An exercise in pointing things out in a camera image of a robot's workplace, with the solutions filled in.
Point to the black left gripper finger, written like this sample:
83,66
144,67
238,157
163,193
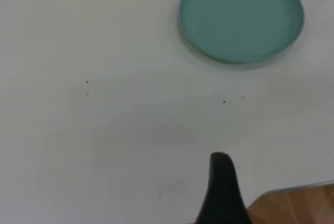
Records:
221,195

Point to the green round plate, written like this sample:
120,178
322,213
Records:
240,17

